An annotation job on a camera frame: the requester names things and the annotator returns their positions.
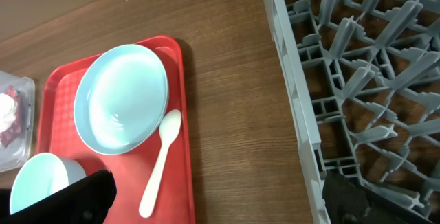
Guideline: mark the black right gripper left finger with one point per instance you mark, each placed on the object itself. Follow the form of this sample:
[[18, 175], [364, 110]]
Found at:
[[86, 201]]

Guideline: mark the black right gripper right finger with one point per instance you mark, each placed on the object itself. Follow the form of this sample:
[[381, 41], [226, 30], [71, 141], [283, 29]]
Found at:
[[348, 203]]

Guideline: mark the light blue bowl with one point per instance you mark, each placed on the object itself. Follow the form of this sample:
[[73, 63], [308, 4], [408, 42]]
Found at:
[[40, 177]]

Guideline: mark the red snack wrapper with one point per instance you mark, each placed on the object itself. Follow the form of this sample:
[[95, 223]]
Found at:
[[8, 136]]

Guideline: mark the light blue plate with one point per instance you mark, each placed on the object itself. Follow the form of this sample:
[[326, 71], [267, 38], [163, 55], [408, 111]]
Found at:
[[121, 99]]

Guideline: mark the white tissue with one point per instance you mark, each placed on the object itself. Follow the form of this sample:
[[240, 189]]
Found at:
[[9, 109]]

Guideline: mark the grey dishwasher rack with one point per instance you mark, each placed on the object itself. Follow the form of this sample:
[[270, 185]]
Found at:
[[362, 78]]

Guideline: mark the white plastic spoon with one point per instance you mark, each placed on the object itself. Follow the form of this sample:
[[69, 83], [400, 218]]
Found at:
[[168, 133]]

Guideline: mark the clear plastic bin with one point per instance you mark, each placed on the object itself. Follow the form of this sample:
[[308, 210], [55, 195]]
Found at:
[[18, 152]]

